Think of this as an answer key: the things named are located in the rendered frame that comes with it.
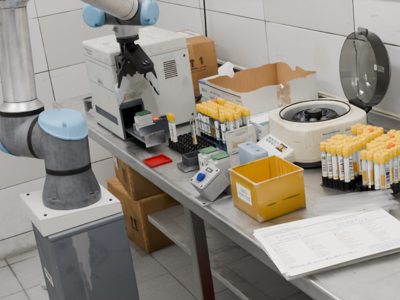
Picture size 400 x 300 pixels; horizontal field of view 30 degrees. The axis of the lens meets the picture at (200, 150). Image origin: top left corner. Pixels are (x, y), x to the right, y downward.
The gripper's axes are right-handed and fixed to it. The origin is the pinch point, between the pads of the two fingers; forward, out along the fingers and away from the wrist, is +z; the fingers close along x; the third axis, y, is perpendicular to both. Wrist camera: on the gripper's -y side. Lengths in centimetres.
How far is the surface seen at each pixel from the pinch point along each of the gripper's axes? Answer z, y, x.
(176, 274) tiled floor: 103, 66, -27
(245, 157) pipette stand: 7, -51, -7
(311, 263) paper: 13, -99, 6
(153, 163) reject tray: 14.7, -17.9, 5.8
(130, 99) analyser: 1.5, 8.8, 0.1
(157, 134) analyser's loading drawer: 9.8, -8.2, -0.6
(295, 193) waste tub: 10, -74, -7
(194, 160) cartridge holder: 12.1, -31.3, -1.6
